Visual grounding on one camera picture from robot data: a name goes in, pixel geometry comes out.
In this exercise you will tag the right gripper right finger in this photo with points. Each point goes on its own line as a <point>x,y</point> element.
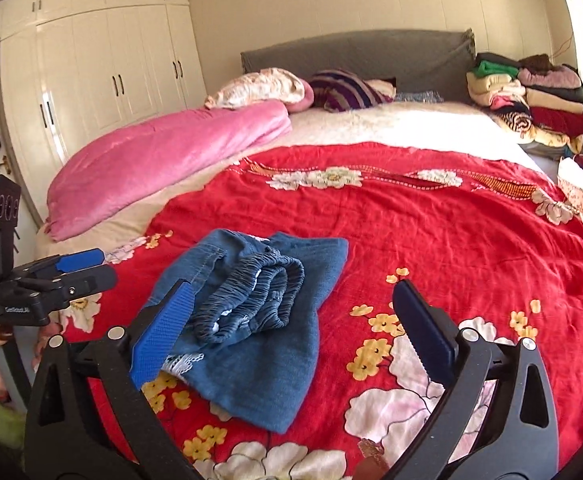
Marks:
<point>496,418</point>

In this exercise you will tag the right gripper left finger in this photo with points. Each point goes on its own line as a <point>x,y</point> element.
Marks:
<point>64,435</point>

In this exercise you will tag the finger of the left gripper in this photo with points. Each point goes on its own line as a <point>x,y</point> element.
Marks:
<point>81,282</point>
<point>53,266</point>

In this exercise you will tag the blue denim pants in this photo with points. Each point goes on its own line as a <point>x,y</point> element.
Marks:
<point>238,322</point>

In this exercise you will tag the green sleeve forearm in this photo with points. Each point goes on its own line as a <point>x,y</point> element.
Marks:
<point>12,428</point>

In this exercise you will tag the pink quilt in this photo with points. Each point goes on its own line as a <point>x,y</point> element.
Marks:
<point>131,163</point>

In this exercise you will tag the red floral bedspread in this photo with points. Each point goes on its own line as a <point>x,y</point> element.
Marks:
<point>492,243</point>

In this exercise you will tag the cream wardrobe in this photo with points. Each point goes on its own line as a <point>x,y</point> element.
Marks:
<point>73,70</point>

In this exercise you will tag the floral pillow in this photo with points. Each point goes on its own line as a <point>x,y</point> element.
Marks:
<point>269,84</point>

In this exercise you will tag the cream bed sheet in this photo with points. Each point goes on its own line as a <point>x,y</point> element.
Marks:
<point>445,127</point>

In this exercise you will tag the stack of folded clothes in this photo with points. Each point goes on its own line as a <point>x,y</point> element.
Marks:
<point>539,102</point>

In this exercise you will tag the purple striped pillow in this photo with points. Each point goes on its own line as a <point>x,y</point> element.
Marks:
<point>340,91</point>

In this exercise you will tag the grey headboard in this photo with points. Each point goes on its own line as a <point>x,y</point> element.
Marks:
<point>417,60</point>

